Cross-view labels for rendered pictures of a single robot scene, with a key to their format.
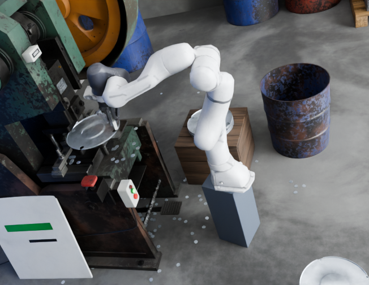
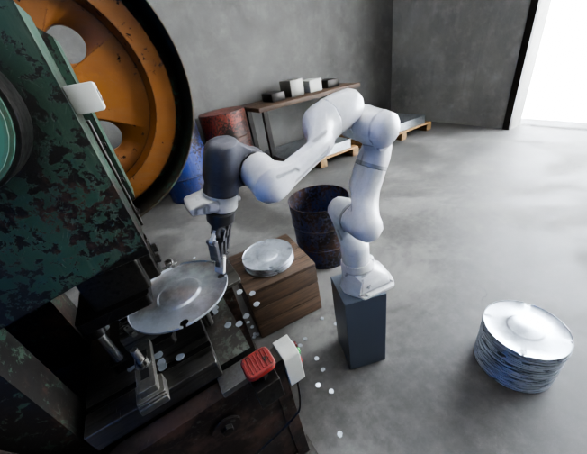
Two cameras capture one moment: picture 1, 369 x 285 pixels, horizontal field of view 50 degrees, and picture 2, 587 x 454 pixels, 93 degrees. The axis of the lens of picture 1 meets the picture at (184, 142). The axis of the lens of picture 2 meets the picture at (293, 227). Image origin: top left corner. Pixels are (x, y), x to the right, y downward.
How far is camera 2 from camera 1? 137 cm
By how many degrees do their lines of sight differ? 41
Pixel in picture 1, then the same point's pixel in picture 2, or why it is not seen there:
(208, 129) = (374, 210)
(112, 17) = (163, 116)
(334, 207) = (405, 284)
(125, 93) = (300, 165)
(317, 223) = (409, 302)
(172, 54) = (346, 97)
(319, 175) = not seen: hidden behind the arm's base
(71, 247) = not seen: outside the picture
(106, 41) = (151, 158)
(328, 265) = (495, 314)
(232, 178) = (381, 274)
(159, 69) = (334, 122)
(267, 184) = not seen: hidden behind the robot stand
